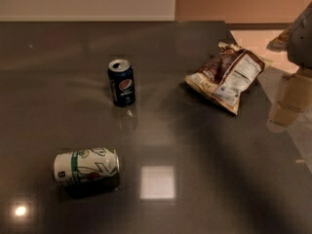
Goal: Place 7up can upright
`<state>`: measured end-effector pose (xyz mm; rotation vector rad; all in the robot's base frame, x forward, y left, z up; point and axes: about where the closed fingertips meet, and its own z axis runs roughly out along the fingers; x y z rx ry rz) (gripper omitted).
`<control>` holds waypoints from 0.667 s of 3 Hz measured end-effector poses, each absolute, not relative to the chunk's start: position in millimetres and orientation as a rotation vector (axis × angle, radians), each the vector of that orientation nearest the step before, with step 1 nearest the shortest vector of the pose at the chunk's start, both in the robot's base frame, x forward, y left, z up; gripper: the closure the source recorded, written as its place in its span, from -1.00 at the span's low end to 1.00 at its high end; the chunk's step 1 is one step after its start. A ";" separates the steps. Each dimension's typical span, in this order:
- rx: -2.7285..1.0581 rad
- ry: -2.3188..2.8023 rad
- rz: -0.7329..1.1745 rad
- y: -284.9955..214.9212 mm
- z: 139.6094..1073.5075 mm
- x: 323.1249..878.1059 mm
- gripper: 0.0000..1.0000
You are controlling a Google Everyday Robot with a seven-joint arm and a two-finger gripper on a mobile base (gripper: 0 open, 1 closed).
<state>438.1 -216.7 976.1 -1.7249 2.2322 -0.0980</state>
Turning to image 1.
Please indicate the dark blue Pepsi can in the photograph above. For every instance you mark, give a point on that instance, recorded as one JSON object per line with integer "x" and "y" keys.
{"x": 122, "y": 83}

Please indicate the white green 7up can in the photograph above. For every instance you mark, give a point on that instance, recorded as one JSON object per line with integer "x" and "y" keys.
{"x": 83, "y": 166}

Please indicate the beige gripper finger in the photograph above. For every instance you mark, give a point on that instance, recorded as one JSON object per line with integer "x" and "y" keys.
{"x": 294, "y": 96}

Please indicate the brown white chip bag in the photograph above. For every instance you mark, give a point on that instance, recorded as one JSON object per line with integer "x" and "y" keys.
{"x": 223, "y": 78}

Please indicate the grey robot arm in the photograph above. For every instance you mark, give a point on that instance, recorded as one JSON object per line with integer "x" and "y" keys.
{"x": 299, "y": 48}

